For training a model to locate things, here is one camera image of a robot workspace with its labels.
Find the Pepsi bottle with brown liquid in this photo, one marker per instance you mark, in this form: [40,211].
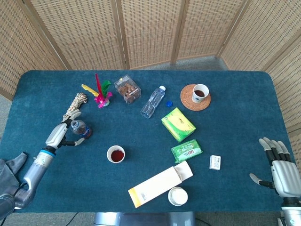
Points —
[82,130]

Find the small white cardboard box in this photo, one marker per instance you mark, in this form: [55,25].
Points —
[216,162]

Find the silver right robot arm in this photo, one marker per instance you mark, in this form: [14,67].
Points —
[291,212]

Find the long cream orange carton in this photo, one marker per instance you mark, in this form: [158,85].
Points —
[155,186]

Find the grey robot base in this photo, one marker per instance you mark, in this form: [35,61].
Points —
[143,219]

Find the green wet wipes pack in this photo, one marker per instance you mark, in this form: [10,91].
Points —
[187,151]

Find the green yellow tissue pack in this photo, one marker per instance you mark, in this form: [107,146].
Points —
[178,124]

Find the clear box with brown blocks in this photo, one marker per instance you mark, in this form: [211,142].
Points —
[128,90]

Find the empty clear water bottle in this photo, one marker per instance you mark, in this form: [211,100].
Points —
[152,102]

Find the blue bottle cap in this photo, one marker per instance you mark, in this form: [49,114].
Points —
[169,104]

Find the colourful feather shuttlecock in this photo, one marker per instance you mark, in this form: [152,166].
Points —
[103,93]

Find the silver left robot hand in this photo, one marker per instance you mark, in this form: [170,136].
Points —
[56,135]

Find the dark blue table cloth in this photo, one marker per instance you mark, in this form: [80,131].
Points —
[145,139]

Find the paper cup with blue print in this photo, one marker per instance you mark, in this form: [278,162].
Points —
[116,155]

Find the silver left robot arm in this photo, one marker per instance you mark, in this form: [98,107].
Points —
[35,174]

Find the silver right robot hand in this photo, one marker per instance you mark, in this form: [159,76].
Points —
[285,176]

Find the stack of leaf-print paper cups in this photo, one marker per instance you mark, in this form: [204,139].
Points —
[178,196]

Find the paper cup with blue flower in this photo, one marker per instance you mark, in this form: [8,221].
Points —
[200,94]

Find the round woven rattan coaster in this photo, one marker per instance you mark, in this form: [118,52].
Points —
[188,103]

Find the woven wooden folding screen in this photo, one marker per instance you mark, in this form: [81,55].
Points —
[150,30]

